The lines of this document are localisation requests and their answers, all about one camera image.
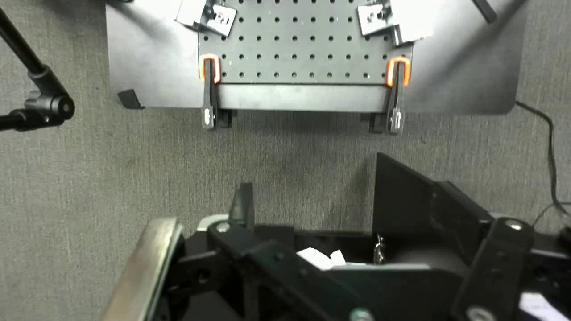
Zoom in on black cable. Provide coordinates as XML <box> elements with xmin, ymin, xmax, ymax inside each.
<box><xmin>515</xmin><ymin>100</ymin><xmax>571</xmax><ymax>228</ymax></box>

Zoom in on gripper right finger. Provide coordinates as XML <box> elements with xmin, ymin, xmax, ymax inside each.
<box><xmin>372</xmin><ymin>152</ymin><xmax>536</xmax><ymax>321</ymax></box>

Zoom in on silver metal bracket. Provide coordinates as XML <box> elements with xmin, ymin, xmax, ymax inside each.
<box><xmin>356</xmin><ymin>0</ymin><xmax>434</xmax><ymax>46</ymax></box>
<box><xmin>175</xmin><ymin>0</ymin><xmax>238</xmax><ymax>37</ymax></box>

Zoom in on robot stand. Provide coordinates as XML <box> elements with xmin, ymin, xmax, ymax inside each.
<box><xmin>106</xmin><ymin>0</ymin><xmax>528</xmax><ymax>115</ymax></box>

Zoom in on white paper scrap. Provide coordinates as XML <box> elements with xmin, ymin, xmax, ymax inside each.
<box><xmin>296</xmin><ymin>247</ymin><xmax>347</xmax><ymax>271</ymax></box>

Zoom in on small black tape piece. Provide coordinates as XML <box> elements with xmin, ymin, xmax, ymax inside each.
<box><xmin>117</xmin><ymin>89</ymin><xmax>145</xmax><ymax>110</ymax></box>

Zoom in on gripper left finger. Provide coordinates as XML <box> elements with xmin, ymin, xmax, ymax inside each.
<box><xmin>166</xmin><ymin>182</ymin><xmax>374</xmax><ymax>321</ymax></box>

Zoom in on black clamp with orange handle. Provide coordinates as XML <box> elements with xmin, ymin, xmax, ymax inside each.
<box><xmin>199</xmin><ymin>53</ymin><xmax>234</xmax><ymax>130</ymax></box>
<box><xmin>360</xmin><ymin>56</ymin><xmax>412</xmax><ymax>135</ymax></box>

